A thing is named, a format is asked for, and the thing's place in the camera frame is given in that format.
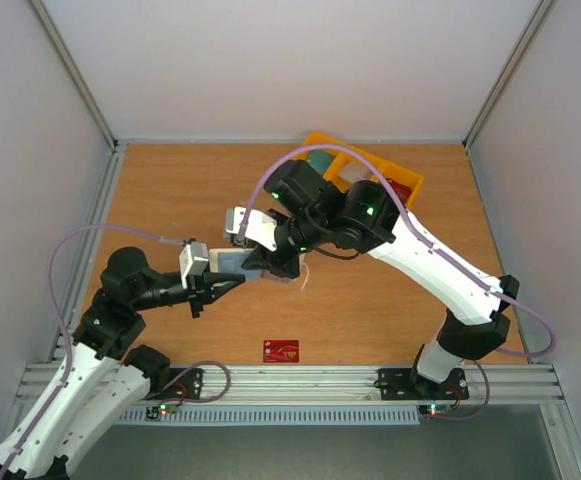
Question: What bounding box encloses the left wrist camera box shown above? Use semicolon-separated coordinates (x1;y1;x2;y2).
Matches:
179;241;209;290

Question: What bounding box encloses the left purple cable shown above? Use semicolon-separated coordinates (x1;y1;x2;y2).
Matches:
0;223;186;480

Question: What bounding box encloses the grey slotted cable duct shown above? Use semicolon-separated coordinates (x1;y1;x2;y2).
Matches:
117;405;419;428

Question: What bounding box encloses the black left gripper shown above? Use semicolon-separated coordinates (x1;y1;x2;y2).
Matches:
133;262;246;317

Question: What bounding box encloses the purple cable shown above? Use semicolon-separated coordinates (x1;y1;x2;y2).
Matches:
239;143;557;360
0;223;186;480

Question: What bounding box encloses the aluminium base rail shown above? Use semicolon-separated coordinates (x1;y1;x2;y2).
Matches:
17;363;566;404

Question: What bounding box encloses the red VIP card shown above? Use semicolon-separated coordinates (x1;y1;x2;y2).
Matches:
262;339;300;363

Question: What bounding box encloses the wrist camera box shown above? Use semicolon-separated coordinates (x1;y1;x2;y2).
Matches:
223;207;277;252
179;241;209;290

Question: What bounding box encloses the red card in bin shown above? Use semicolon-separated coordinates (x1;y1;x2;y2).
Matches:
388;179;412;204

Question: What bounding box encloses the circuit board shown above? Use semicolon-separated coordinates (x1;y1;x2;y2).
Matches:
418;403;458;418
144;403;179;421

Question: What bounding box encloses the teal card in bin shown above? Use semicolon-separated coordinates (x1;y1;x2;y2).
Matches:
306;150;335;173

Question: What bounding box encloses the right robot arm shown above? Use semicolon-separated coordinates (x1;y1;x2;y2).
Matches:
225;160;519;397

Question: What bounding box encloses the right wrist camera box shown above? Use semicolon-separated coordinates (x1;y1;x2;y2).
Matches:
223;207;277;252

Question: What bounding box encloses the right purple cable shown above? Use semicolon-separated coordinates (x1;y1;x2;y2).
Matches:
239;143;557;360

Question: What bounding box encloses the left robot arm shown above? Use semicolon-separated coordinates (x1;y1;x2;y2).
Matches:
0;242;246;479

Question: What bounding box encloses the yellow plastic bin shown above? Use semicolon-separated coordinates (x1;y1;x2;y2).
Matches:
296;131;424;209

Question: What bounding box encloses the right circuit board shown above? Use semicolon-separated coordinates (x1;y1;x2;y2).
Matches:
418;403;458;418

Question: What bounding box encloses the left circuit board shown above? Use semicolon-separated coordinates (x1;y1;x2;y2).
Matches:
144;403;179;421

